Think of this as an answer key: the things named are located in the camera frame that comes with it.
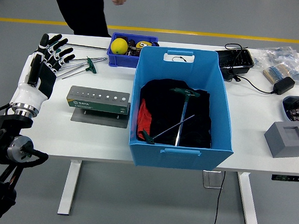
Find grey block with square recess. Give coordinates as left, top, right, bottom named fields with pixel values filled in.
left=263, top=120, right=299, bottom=160

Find resistor strip bundle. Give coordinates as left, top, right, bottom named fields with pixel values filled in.
left=262, top=62, right=291, bottom=86

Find black hanging cable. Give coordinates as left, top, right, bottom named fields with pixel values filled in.
left=213, top=170, right=227, bottom=224

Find thin black looped cable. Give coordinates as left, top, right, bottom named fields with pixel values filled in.
left=223, top=42, right=250, bottom=63

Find black adapter cord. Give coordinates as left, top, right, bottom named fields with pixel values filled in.
left=232, top=74, right=276, bottom=95

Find black table control panel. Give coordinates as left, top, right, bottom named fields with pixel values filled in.
left=271, top=174, right=299, bottom=182

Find dark brown parts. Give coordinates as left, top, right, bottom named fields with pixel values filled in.
left=127, top=38, right=142, bottom=58

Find yellow tape measure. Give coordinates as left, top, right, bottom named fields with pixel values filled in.
left=135, top=40, right=154, bottom=51

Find green silver wrench stand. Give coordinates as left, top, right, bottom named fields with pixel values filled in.
left=64, top=85, right=133, bottom=129

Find red cloth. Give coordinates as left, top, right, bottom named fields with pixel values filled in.
left=136, top=98, right=154, bottom=139

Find black cloth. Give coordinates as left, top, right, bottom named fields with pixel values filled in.
left=136, top=77, right=216, bottom=149

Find yellow ball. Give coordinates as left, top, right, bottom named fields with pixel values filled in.
left=110, top=37, right=129, bottom=56

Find small green T-handle hex wrench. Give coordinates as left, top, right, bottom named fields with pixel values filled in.
left=140, top=111, right=196, bottom=147

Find clear plastic bags of parts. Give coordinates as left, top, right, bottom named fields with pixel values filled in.
left=251, top=44, right=299, bottom=86

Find blue folding plastic box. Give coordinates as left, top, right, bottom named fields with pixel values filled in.
left=127, top=45, right=241, bottom=173

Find silver metal plate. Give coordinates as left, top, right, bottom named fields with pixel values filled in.
left=202, top=170, right=225, bottom=190

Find black power adapter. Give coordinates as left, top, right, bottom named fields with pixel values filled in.
left=272, top=76, right=296, bottom=96

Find black tray device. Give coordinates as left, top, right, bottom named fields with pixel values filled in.
left=213, top=47, right=256, bottom=83

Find white table leg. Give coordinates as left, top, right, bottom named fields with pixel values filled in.
left=235, top=171, right=263, bottom=224
left=57, top=159, right=83, bottom=217

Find small blue parts bin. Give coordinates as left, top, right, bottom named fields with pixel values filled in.
left=105, top=32, right=160, bottom=70

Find person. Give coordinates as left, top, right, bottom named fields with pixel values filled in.
left=49, top=0, right=128, bottom=39

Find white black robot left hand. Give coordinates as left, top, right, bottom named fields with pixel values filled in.
left=12, top=31, right=77, bottom=113

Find large green T-handle hex wrench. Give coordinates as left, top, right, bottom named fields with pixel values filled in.
left=166, top=87, right=201, bottom=148

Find light blue tray of components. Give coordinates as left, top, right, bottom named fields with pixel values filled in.
left=280, top=95, right=299, bottom=132

